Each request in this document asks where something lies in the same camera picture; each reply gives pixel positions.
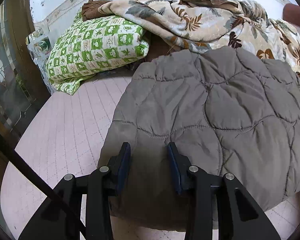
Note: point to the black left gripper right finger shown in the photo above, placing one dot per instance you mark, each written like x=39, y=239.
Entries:
x=239, y=215

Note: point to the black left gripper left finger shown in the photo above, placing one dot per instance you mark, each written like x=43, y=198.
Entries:
x=79, y=206

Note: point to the grey hooded puffer jacket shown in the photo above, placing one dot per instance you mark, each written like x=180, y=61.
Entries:
x=226, y=110

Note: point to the black pole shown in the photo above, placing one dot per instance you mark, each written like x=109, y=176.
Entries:
x=29, y=173

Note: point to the dark wooden glass-door wardrobe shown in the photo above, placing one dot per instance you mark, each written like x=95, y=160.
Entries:
x=22, y=95

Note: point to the green white patterned pillow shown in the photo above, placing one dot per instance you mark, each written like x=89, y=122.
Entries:
x=89, y=47

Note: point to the leaf-patterned beige blanket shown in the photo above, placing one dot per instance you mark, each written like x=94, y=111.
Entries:
x=200, y=25

